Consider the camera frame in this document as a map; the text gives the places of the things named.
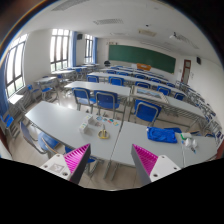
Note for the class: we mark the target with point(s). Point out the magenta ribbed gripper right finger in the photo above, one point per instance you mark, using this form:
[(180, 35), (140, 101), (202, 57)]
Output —
[(151, 167)]

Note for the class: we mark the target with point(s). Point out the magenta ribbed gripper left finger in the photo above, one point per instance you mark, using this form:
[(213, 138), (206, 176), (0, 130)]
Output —
[(69, 166)]

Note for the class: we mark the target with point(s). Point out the blue folded towel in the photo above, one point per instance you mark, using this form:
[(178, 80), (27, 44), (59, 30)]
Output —
[(161, 135)]

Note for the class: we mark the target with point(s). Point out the blue chair under front desk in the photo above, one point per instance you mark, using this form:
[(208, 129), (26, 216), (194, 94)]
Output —
[(47, 143)]

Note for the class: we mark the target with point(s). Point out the grey desk front right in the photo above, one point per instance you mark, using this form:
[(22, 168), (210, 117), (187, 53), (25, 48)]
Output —
[(132, 133)]

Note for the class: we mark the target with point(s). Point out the grey desk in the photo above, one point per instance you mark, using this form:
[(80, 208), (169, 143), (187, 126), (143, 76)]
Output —
[(132, 133), (63, 123)]

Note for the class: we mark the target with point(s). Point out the grey desk front left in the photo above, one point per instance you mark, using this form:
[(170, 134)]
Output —
[(63, 123)]

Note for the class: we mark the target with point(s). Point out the white small box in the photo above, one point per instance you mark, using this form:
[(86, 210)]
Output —
[(83, 127)]

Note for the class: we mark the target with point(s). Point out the yellow tape roll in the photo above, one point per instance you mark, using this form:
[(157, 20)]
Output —
[(103, 134)]

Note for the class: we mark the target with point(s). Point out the white plastic bag items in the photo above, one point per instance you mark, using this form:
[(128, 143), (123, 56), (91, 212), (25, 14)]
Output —
[(188, 141)]

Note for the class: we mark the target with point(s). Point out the blue chair centre right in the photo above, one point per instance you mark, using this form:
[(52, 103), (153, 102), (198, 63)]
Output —
[(146, 111)]

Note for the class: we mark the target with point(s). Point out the blue chair centre left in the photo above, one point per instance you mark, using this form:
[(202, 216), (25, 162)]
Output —
[(83, 97)]

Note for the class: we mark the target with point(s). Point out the grey desk second row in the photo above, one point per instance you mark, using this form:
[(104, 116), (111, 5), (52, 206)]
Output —
[(120, 90)]

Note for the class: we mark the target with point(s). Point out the orange teacher desk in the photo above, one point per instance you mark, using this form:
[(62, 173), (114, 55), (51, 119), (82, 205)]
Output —
[(143, 67)]

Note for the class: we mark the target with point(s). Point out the brown door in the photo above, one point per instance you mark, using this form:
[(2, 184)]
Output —
[(186, 71)]

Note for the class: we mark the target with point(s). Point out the green chalkboard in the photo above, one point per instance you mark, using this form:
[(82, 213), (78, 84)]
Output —
[(144, 56)]

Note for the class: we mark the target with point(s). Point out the far window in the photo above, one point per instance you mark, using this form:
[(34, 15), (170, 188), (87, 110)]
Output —
[(88, 48)]

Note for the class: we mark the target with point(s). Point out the left large window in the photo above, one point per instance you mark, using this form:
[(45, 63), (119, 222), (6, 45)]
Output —
[(14, 66)]

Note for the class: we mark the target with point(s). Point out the middle window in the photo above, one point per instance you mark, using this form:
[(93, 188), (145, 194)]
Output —
[(59, 49)]

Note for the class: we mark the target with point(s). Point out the ceiling projector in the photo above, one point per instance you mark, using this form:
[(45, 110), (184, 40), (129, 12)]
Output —
[(174, 36)]

